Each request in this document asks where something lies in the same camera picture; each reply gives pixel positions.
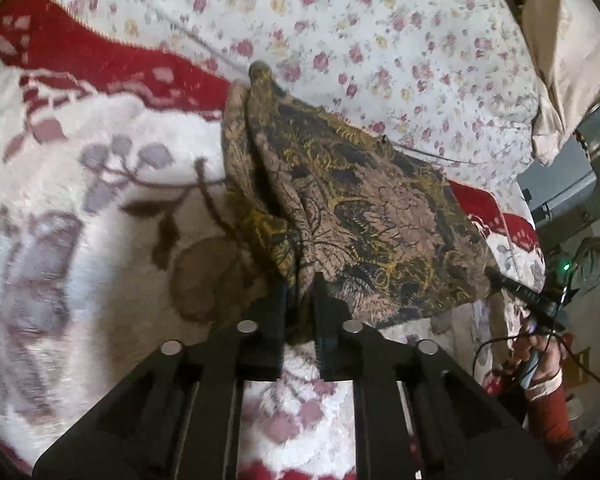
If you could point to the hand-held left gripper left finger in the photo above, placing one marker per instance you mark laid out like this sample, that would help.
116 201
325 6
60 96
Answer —
279 320

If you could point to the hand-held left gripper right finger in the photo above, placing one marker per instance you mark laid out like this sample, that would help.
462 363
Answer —
322 320

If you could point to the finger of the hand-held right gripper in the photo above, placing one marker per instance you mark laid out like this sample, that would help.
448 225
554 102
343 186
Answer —
510 286

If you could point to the dark floral patterned garment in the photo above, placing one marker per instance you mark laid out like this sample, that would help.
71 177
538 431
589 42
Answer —
355 200

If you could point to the person's right hand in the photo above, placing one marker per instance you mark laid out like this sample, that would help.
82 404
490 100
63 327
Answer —
550 357

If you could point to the red and white fleece blanket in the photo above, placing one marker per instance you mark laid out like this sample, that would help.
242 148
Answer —
80 210

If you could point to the cream pillow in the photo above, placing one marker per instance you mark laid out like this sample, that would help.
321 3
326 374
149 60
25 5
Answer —
565 50

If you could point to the floral print bedsheet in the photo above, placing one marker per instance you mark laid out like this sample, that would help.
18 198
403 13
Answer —
355 25

